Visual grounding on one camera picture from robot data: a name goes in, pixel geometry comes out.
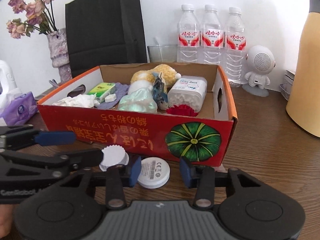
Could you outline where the white ribbed jar lid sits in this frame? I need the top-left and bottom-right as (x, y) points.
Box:
(99, 145), (129, 172)

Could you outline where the red fabric flower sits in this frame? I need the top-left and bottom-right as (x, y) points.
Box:
(166, 105), (198, 117)

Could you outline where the red cardboard pumpkin box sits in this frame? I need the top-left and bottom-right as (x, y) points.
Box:
(37, 63), (238, 166)

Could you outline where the greenish plastic bag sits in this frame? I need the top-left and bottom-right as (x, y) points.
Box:
(118, 88), (158, 113)

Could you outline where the purple fabric pouch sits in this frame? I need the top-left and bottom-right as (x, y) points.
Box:
(97, 82), (129, 110)

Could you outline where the green tissue pack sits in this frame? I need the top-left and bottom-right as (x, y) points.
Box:
(87, 82), (116, 103)

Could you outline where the cotton swab plastic box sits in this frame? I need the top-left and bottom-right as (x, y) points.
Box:
(168, 75), (207, 113)

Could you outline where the blue patterned cloth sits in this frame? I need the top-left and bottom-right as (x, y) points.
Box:
(152, 72), (169, 111)

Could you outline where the yellow white plush toy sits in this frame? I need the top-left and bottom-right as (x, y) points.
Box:
(127, 64), (181, 95)

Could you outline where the small white cap piece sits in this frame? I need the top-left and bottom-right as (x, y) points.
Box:
(104, 94), (117, 103)

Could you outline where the person's left hand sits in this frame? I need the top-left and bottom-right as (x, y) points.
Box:
(0, 204), (14, 238)

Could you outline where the purple tissue pack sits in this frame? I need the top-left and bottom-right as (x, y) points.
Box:
(1, 92), (38, 126)

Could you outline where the white detergent jug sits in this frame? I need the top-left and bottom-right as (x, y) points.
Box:
(1, 60), (17, 108)

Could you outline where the purple ceramic vase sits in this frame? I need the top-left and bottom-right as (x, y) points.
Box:
(47, 28), (72, 83)

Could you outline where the yellow thermos jug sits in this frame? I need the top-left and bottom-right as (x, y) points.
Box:
(286, 0), (319, 137)

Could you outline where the right water bottle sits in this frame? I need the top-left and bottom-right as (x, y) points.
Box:
(223, 7), (247, 87)

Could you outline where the water bottle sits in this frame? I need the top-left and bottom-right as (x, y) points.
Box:
(223, 7), (247, 87)
(177, 4), (200, 63)
(200, 4), (223, 65)

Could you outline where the glass cup with straw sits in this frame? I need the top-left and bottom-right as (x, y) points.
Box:
(147, 37), (177, 63)

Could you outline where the middle water bottle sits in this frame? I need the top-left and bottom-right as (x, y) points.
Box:
(200, 4), (223, 65)

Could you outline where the dried pink rose bouquet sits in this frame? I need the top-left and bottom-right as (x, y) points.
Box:
(7, 0), (58, 39)

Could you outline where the white astronaut speaker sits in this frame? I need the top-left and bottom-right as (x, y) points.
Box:
(242, 45), (276, 98)

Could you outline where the left water bottle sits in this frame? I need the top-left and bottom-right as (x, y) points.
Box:
(177, 4), (200, 63)

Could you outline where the black paper shopping bag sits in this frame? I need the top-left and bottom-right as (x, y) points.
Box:
(65, 0), (148, 77)

